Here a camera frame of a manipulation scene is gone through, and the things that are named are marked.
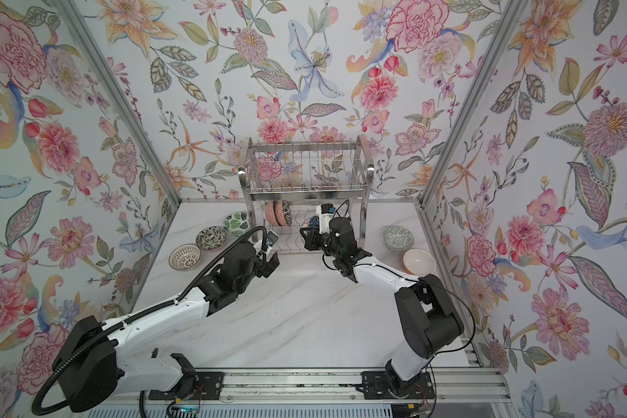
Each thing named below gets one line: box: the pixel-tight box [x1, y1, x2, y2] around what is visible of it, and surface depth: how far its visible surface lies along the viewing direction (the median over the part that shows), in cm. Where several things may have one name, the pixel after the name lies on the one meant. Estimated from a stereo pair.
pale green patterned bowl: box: [383, 225, 415, 253], surface depth 107 cm
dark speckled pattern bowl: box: [195, 225, 228, 251], surface depth 107 cm
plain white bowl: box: [402, 249, 437, 277], surface depth 100 cm
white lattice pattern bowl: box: [168, 243, 203, 271], surface depth 101 cm
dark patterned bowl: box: [273, 199, 293, 227], surface depth 104 cm
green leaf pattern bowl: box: [222, 211, 250, 237], surface depth 112 cm
